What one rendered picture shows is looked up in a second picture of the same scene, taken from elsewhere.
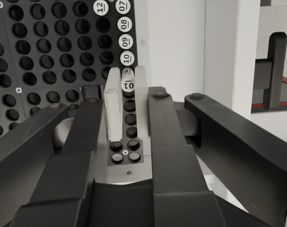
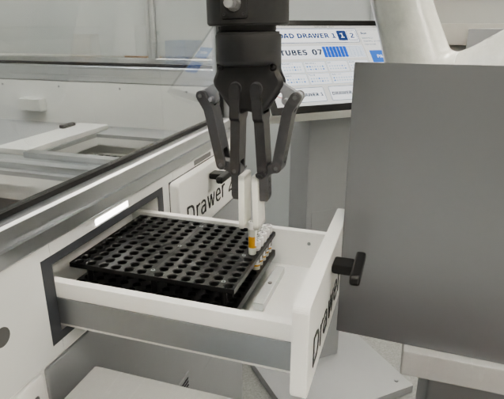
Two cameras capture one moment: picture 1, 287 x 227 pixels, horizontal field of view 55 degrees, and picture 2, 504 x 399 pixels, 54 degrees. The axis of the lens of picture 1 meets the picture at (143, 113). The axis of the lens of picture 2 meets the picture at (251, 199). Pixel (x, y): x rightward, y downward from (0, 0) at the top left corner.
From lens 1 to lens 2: 0.64 m
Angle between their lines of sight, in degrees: 91
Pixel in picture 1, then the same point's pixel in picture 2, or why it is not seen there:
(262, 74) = (346, 261)
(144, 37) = (272, 281)
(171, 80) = (283, 312)
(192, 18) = not seen: hidden behind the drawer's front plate
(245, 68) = (329, 242)
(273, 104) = (354, 273)
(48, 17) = (221, 232)
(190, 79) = not seen: hidden behind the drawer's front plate
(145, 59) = (267, 289)
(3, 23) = (197, 229)
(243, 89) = (325, 248)
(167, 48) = (288, 298)
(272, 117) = not seen: outside the picture
